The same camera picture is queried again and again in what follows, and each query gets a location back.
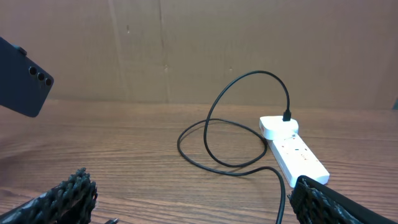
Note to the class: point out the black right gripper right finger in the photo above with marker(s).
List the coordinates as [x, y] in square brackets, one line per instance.
[314, 203]

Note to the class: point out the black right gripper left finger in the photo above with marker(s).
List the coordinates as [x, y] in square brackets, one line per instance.
[72, 201]

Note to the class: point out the black smartphone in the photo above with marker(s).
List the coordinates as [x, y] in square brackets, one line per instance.
[24, 85]

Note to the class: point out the white charger plug adapter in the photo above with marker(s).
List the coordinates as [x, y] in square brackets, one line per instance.
[274, 128]

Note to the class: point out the white power strip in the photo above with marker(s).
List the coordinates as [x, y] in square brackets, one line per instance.
[295, 158]

